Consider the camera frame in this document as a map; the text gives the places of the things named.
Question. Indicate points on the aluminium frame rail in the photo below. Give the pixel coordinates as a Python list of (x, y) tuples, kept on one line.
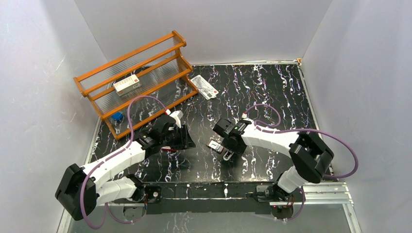
[(327, 193)]

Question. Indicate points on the white printed paper packet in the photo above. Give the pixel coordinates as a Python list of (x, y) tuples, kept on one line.
[(204, 87)]

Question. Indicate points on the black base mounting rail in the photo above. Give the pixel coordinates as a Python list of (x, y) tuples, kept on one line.
[(216, 197)]

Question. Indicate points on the white box on shelf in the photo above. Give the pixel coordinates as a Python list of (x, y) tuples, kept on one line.
[(126, 85)]

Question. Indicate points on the red white staple box sleeve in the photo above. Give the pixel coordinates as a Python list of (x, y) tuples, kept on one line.
[(168, 149)]

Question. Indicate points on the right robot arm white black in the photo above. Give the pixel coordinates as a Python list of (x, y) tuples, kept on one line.
[(310, 155)]

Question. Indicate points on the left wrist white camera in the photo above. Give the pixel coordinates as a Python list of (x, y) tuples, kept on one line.
[(177, 115)]

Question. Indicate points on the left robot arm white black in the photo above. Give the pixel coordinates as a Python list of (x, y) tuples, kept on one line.
[(82, 188)]

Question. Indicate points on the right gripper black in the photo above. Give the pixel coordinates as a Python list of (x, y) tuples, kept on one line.
[(239, 150)]

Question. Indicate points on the orange wooden shelf rack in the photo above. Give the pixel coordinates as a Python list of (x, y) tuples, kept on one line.
[(163, 72)]

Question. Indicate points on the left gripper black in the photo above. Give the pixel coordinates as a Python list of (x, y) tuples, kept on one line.
[(184, 137)]

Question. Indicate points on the small blue object under shelf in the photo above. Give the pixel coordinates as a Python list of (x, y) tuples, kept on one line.
[(118, 117)]

